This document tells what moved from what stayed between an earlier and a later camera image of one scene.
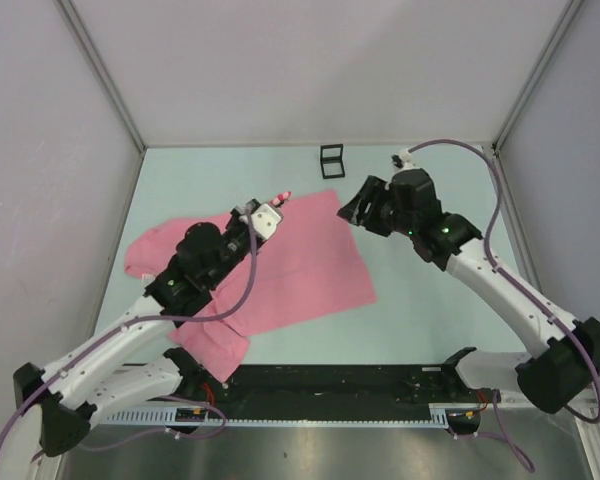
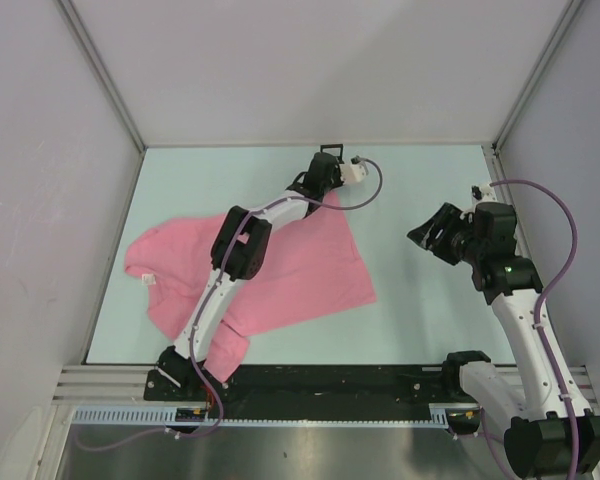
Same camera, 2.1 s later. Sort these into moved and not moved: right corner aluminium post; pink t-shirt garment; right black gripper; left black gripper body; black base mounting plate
Moved: right black gripper; left black gripper body
Not moved: black base mounting plate; right corner aluminium post; pink t-shirt garment
